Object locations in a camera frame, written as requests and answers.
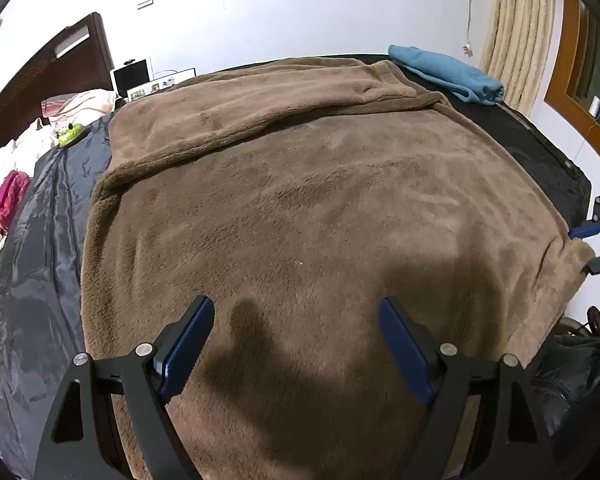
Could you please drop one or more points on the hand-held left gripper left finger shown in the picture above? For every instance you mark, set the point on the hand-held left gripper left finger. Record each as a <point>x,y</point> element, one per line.
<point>185,345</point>

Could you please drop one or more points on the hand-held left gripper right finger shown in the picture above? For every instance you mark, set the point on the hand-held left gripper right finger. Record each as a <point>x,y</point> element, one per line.
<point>405,350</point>

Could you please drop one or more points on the brown fleece cloth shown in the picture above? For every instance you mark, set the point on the brown fleece cloth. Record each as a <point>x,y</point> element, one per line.
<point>305,185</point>

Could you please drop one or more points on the black padded jacket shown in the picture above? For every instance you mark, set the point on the black padded jacket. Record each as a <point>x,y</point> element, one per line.
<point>570,385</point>

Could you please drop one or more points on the wooden framed window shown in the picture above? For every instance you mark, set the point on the wooden framed window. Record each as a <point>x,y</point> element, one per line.
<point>562,60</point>

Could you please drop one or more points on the black shiny bed cover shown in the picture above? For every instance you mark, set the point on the black shiny bed cover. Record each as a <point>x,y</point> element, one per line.
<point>35,260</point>

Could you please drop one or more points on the beige curtain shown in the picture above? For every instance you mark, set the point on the beige curtain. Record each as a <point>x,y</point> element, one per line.
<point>520,35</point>

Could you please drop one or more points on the blue folded towel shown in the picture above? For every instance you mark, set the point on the blue folded towel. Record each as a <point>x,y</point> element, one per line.
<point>445,70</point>

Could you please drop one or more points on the magenta folded garment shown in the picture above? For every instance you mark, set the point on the magenta folded garment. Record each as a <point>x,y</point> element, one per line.
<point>10,200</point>

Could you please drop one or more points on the green toy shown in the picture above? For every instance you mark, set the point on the green toy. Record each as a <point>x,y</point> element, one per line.
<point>70,135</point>

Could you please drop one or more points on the white floral cloth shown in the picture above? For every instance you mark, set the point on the white floral cloth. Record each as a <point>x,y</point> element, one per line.
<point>25,145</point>

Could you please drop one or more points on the pink striped pillow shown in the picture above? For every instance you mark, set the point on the pink striped pillow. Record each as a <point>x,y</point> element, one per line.
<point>85,102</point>

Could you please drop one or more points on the white framed monitor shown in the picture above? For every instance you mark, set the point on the white framed monitor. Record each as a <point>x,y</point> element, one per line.
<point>130,77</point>

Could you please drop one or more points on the dark wooden headboard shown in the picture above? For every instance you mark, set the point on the dark wooden headboard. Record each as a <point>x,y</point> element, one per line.
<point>45,75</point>

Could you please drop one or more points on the white wall plug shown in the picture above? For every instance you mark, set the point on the white wall plug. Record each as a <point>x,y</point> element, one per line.
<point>468,50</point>

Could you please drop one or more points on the photo collage frame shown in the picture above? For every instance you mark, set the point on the photo collage frame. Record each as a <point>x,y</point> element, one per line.
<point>145,91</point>

